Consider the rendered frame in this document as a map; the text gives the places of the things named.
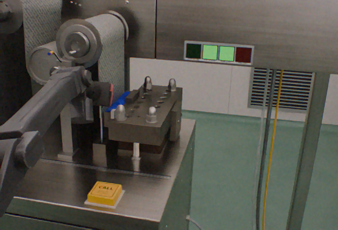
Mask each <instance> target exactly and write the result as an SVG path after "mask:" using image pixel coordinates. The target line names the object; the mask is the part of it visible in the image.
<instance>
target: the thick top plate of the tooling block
mask: <svg viewBox="0 0 338 230"><path fill-rule="evenodd" d="M143 86H144V84H142V85H141V87H140V88H139V89H138V90H140V92H139V96H138V97H137V98H136V100H135V101H134V102H132V103H125V104H124V108H125V112H126V118H127V119H126V120H125V121H116V120H115V119H110V120H109V121H108V136H109V139H110V140H114V141H124V142H133V143H141V144H151V145H160V144H161V142H162V140H163V138H164V136H165V134H166V132H167V130H168V128H169V126H170V124H171V110H172V108H173V106H174V105H175V103H176V102H181V101H182V89H183V88H180V87H177V88H176V89H177V90H176V91H168V90H167V89H168V86H162V85H152V88H151V89H145V88H143ZM151 106H152V107H154V108H155V109H156V114H157V119H158V122H157V123H148V122H146V115H147V111H148V109H149V108H150V107H151Z"/></svg>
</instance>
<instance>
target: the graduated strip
mask: <svg viewBox="0 0 338 230"><path fill-rule="evenodd" d="M39 161H42V162H50V163H55V164H62V165H69V166H75V167H82V168H90V169H94V170H102V171H110V172H118V173H126V174H134V175H138V176H143V177H151V178H159V179H167V180H170V179H171V176H166V175H161V174H156V173H148V172H140V171H133V170H124V169H116V168H108V167H104V166H99V165H91V164H83V163H75V162H67V161H63V160H56V159H47V158H40V160H39Z"/></svg>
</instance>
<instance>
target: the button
mask: <svg viewBox="0 0 338 230"><path fill-rule="evenodd" d="M121 192H122V186H121V185H117V184H112V183H105V182H101V181H97V182H96V184H95V186H94V187H93V188H92V190H91V191H90V192H89V194H88V202H89V203H96V204H100V205H107V206H114V205H115V203H116V201H117V200H118V198H119V196H120V194H121Z"/></svg>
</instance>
